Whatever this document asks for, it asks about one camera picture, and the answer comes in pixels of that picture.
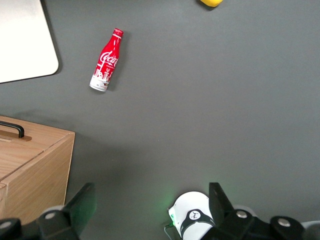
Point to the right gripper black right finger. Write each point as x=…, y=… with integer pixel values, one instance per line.
x=220, y=207

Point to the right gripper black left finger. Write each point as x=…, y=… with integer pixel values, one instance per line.
x=80, y=205

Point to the red Coca-Cola aluminium bottle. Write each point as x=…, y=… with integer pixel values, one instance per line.
x=106, y=62

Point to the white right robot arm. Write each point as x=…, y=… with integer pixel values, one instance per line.
x=192, y=202

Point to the beige plastic tray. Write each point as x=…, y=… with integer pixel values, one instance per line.
x=22, y=37

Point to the wooden drawer cabinet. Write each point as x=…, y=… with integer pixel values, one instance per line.
x=37, y=175

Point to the yellow lemon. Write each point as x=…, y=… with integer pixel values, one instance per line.
x=211, y=2

